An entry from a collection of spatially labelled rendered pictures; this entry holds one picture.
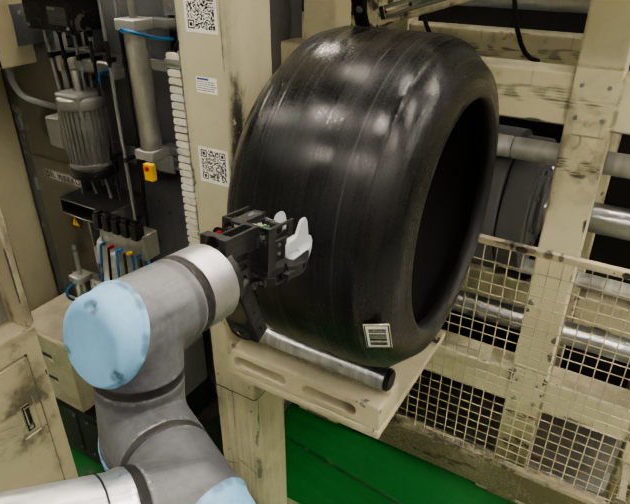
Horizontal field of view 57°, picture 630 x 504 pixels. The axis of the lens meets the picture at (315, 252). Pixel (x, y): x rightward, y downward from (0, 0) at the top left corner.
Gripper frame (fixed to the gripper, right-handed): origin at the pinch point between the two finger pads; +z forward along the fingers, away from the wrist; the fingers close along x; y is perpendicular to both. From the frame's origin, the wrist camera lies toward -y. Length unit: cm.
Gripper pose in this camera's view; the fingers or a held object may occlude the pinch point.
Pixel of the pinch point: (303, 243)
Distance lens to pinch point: 82.9
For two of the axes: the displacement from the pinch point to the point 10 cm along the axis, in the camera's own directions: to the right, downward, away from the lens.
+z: 5.1, -3.1, 8.0
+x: -8.6, -2.5, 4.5
